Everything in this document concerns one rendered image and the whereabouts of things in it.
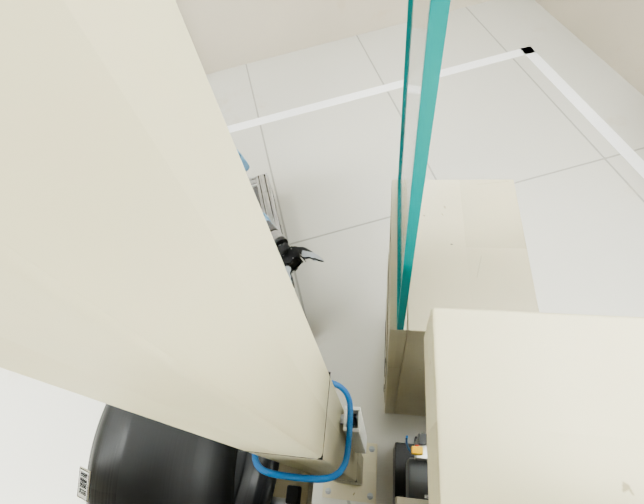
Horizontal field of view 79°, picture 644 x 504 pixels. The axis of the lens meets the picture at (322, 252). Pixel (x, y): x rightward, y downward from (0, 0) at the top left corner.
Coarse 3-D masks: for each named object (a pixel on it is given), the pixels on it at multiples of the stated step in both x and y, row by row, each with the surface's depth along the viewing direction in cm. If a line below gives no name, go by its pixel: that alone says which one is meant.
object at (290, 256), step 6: (276, 240) 152; (282, 240) 153; (294, 246) 150; (288, 252) 149; (294, 252) 149; (282, 258) 149; (288, 258) 148; (294, 258) 148; (300, 258) 150; (288, 264) 149; (294, 264) 151; (300, 264) 154; (294, 270) 153
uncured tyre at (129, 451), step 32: (128, 416) 82; (96, 448) 81; (128, 448) 79; (160, 448) 79; (192, 448) 78; (224, 448) 81; (96, 480) 79; (128, 480) 78; (160, 480) 77; (192, 480) 76; (224, 480) 80; (256, 480) 123
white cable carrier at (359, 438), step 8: (344, 408) 84; (360, 408) 83; (344, 416) 83; (360, 416) 83; (344, 424) 82; (360, 424) 84; (352, 432) 82; (360, 432) 84; (352, 440) 94; (360, 440) 93; (360, 448) 109
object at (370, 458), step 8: (368, 448) 206; (376, 448) 205; (368, 456) 204; (376, 456) 203; (368, 464) 202; (376, 464) 201; (368, 472) 200; (376, 472) 200; (368, 480) 198; (376, 480) 198; (328, 488) 198; (336, 488) 198; (344, 488) 198; (352, 488) 197; (360, 488) 197; (368, 488) 196; (328, 496) 197; (336, 496) 196; (344, 496) 196; (352, 496) 195; (360, 496) 195; (368, 496) 194
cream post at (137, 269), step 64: (0, 0) 9; (64, 0) 10; (128, 0) 13; (0, 64) 9; (64, 64) 11; (128, 64) 13; (192, 64) 17; (0, 128) 9; (64, 128) 11; (128, 128) 13; (192, 128) 18; (0, 192) 9; (64, 192) 11; (128, 192) 13; (192, 192) 18; (0, 256) 10; (64, 256) 11; (128, 256) 13; (192, 256) 18; (256, 256) 27; (0, 320) 14; (64, 320) 13; (128, 320) 14; (192, 320) 18; (256, 320) 27; (64, 384) 24; (128, 384) 22; (192, 384) 20; (256, 384) 27; (320, 384) 55; (256, 448) 54; (320, 448) 57
